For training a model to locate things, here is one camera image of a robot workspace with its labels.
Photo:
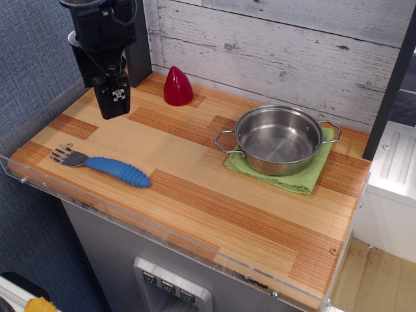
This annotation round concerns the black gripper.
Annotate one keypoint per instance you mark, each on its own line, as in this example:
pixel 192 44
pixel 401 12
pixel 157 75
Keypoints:
pixel 103 30

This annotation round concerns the stainless steel pot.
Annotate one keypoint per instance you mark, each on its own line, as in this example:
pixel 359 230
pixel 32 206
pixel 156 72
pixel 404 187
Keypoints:
pixel 277 140

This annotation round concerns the red cone-shaped toy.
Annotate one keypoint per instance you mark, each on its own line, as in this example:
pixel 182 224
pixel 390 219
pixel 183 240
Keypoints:
pixel 177 88

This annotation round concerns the grey cabinet with dispenser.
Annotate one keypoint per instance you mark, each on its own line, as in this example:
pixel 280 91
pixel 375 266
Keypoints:
pixel 139 274

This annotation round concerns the green folded cloth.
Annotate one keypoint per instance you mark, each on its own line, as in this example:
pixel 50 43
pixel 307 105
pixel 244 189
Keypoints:
pixel 301 183

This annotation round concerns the yellow object at corner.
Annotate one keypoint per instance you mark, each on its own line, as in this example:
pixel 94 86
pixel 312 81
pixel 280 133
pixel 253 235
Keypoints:
pixel 40 305

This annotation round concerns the white toy sink unit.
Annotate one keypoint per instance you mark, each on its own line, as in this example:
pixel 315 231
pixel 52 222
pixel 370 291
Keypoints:
pixel 385 217

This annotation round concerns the dark left vertical post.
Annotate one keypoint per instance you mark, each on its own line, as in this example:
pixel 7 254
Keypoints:
pixel 138 54

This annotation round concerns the blue handled fork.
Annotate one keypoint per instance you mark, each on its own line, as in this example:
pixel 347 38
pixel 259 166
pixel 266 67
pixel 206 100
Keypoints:
pixel 122 171

